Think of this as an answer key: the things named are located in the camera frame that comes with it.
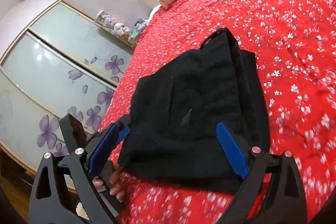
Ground stuffed toy stack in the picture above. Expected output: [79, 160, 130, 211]
[94, 10, 131, 38]

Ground floral sliding wardrobe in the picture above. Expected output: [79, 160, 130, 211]
[1, 0, 133, 174]

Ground red floral bedspread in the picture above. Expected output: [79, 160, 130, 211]
[101, 0, 335, 220]

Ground person left hand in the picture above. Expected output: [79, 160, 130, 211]
[92, 160, 127, 201]

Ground black pants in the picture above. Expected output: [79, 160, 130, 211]
[118, 28, 270, 194]

